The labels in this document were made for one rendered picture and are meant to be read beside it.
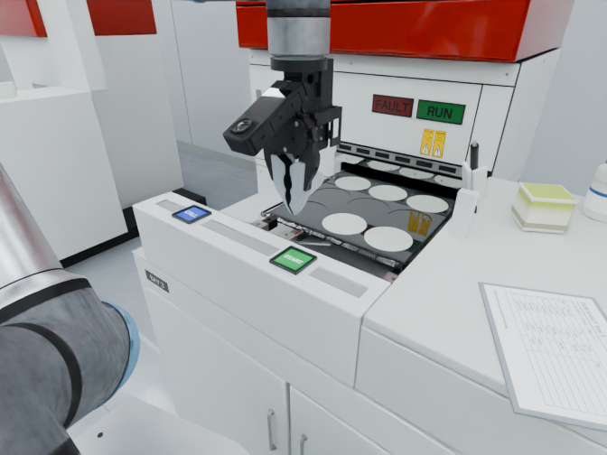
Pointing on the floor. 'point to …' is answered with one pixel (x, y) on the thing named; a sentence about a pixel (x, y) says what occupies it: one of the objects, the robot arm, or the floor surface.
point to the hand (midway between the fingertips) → (290, 208)
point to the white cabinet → (265, 385)
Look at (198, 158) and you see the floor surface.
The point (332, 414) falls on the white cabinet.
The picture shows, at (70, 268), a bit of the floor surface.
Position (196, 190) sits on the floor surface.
